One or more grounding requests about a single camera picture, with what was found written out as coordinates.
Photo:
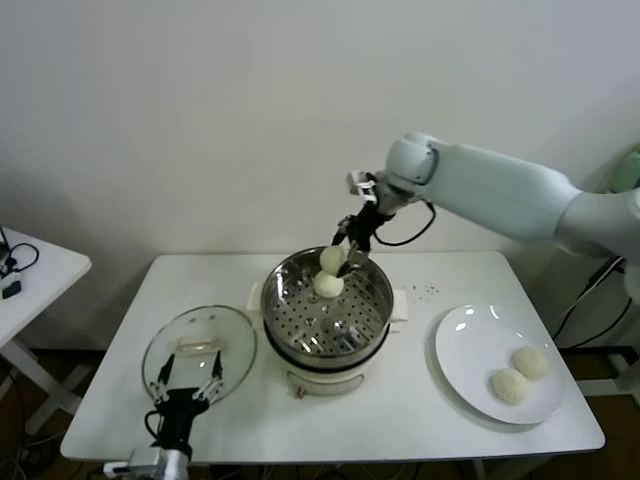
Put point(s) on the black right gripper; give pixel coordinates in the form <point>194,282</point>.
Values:
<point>370,222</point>

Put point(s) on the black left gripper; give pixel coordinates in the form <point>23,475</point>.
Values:
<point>180,415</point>

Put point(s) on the white steamed baozi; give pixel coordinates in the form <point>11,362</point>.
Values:
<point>331,257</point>
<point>531,362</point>
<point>509,386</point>
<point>327,286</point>

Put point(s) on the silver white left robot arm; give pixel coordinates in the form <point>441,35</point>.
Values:
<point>176,462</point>

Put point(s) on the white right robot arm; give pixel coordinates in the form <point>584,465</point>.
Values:
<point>500,185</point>

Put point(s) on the stainless steel steamer basket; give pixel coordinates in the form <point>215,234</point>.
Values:
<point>370,300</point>

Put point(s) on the round glass pot lid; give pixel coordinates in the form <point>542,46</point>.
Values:
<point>200,320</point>

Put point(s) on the white electric cooker base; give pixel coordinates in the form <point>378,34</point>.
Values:
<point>325,375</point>

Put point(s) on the large white round plate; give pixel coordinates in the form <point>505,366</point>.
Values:
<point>470,350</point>

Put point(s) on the small white side table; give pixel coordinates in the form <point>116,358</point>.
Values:
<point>50,280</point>

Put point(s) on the small black adapter block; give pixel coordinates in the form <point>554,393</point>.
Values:
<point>12,290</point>

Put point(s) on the mint green appliance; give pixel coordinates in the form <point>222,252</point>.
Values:
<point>627,170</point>

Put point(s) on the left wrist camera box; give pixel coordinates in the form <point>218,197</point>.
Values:
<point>145,462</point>

